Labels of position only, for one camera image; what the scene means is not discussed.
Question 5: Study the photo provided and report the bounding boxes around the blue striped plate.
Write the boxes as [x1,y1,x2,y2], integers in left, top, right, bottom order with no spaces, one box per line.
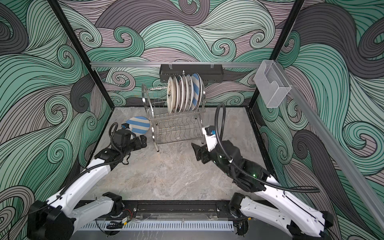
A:
[126,116,151,135]
[192,74,203,110]

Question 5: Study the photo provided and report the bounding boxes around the orange sun plate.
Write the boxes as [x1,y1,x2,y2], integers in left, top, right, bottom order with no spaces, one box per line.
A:
[174,77,180,113]

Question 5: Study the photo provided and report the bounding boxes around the green rimmed white plate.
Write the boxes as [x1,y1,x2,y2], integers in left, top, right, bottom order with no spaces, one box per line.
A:
[179,76,185,112]

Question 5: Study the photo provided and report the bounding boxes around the white plate red characters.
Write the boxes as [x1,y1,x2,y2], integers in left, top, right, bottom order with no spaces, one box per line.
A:
[183,75,190,111]

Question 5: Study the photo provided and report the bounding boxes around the white plate cloud emblem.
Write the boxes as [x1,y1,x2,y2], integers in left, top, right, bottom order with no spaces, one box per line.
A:
[186,75,194,111]

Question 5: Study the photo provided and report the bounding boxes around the white plate black squiggle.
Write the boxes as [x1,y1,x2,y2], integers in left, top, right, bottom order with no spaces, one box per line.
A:
[167,77,175,113]

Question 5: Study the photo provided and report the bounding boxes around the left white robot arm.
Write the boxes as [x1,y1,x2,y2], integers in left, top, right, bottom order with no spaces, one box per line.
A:
[27,129,147,240]

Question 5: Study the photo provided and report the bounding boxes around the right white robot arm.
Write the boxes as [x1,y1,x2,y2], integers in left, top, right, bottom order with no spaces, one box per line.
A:
[191,141,334,240]

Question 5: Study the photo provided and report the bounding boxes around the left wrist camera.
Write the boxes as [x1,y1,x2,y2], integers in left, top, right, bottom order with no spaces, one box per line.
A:
[121,123,130,130]

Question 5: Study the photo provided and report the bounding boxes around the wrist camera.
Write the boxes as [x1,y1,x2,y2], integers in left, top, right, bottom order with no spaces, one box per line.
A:
[121,123,130,130]
[202,126,217,152]

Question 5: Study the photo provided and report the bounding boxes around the right black corrugated cable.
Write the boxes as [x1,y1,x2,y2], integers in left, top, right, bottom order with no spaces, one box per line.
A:
[214,103,321,193]

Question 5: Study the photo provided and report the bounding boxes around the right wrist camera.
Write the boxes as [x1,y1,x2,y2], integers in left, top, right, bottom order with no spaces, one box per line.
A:
[202,126,217,152]

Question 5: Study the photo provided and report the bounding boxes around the steel wire dish rack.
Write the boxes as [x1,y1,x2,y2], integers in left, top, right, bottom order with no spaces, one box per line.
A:
[142,77,206,150]

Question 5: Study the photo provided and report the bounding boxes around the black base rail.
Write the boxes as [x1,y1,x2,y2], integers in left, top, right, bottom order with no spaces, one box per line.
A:
[122,200,240,216]

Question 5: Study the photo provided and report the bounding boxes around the white slotted cable duct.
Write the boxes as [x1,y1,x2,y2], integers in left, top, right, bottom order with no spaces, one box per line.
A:
[78,220,235,232]

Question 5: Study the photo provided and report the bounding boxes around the black perforated wall shelf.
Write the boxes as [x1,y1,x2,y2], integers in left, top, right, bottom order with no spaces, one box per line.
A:
[159,65,224,83]

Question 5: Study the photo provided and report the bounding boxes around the aluminium wall rail back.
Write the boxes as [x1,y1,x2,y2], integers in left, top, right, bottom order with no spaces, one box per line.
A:
[90,61,261,69]

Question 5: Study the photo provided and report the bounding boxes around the aluminium wall rail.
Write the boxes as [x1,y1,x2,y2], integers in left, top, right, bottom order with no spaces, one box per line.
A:
[90,61,261,69]
[275,62,384,230]

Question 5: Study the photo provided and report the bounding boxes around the clear acrylic wall box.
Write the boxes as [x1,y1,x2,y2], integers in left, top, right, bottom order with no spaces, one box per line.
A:
[254,60,292,108]

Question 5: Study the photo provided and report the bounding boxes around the aluminium wall rail right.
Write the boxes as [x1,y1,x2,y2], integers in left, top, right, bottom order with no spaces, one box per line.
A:
[275,62,384,230]

